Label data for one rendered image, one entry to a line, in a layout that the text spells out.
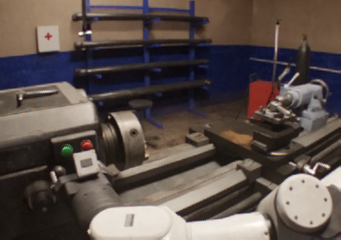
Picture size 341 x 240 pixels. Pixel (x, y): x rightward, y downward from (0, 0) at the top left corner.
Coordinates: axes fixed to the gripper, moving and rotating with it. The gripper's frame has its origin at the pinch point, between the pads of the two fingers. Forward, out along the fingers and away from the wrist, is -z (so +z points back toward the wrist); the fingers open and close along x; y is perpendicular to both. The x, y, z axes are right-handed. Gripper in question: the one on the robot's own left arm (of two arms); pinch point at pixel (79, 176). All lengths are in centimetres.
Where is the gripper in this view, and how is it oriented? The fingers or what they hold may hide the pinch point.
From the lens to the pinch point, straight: 56.3
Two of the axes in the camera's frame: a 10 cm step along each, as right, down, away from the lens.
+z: 5.5, 2.5, -8.0
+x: 8.4, -1.7, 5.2
